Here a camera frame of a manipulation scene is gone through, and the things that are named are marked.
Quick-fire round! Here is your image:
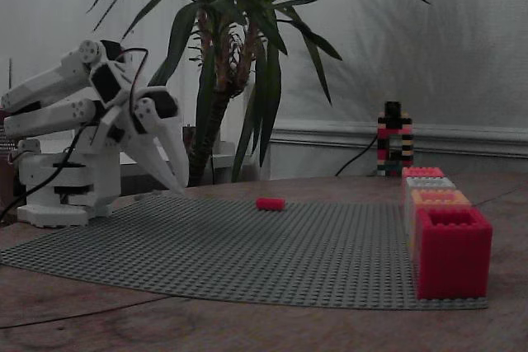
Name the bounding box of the small red Lego brick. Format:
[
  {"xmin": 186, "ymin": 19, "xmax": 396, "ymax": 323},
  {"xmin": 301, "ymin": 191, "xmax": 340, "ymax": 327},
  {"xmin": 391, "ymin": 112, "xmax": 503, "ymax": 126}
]
[{"xmin": 255, "ymin": 197, "xmax": 286, "ymax": 213}]

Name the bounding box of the grey Lego baseplate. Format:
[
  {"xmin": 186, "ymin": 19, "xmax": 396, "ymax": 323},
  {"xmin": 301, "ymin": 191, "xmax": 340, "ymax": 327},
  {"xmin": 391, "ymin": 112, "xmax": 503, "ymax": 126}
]
[{"xmin": 0, "ymin": 193, "xmax": 490, "ymax": 312}]

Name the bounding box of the striped Lego tower stand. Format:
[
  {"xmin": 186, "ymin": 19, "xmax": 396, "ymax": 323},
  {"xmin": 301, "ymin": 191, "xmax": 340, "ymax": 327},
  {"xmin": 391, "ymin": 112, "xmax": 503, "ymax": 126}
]
[{"xmin": 375, "ymin": 110, "xmax": 414, "ymax": 178}]

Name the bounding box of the grey lego box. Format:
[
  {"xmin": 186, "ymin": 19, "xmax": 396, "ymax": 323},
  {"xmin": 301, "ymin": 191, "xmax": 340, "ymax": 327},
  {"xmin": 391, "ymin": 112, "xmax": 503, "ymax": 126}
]
[{"xmin": 403, "ymin": 176, "xmax": 457, "ymax": 236}]

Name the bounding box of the orange lego box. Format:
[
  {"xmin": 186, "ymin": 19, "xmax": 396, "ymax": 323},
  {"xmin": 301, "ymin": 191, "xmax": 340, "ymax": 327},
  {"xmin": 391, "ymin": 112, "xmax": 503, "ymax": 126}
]
[{"xmin": 408, "ymin": 189, "xmax": 473, "ymax": 262}]

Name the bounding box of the large red lego box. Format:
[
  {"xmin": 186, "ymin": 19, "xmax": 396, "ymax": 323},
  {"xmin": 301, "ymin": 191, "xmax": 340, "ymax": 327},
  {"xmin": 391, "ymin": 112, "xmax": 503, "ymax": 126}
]
[{"xmin": 414, "ymin": 207, "xmax": 495, "ymax": 301}]

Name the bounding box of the white low shelf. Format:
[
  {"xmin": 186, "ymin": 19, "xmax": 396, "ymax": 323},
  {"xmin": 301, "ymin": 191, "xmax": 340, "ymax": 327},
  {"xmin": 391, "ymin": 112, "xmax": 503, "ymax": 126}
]
[{"xmin": 119, "ymin": 140, "xmax": 237, "ymax": 184}]

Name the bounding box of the green yucca plant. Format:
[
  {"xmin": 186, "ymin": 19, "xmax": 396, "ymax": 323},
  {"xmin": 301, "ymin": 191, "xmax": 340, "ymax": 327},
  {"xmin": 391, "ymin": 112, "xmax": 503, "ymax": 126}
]
[{"xmin": 86, "ymin": 0, "xmax": 430, "ymax": 188}]

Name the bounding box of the thin wrist servo wire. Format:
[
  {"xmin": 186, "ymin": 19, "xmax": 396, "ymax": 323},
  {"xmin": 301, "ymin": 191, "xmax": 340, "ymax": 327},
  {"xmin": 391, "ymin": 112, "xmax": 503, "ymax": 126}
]
[{"xmin": 121, "ymin": 48, "xmax": 150, "ymax": 122}]

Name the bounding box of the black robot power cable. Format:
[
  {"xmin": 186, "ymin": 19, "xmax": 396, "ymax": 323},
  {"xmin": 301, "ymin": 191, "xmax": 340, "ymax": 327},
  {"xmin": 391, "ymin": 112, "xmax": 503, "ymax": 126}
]
[{"xmin": 0, "ymin": 124, "xmax": 86, "ymax": 225}]

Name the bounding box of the thin black table cable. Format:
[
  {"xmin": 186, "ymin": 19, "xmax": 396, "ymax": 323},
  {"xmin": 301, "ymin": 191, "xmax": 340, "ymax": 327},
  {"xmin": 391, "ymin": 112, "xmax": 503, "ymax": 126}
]
[{"xmin": 0, "ymin": 296, "xmax": 170, "ymax": 331}]

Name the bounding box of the black camera cable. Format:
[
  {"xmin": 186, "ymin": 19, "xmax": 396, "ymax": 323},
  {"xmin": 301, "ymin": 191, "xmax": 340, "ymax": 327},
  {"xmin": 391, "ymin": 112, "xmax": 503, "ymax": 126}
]
[{"xmin": 333, "ymin": 133, "xmax": 380, "ymax": 177}]

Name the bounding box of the thin dark table cable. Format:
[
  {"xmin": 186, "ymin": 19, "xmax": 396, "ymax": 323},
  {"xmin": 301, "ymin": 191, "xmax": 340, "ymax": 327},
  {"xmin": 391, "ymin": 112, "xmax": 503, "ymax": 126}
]
[{"xmin": 472, "ymin": 185, "xmax": 528, "ymax": 208}]

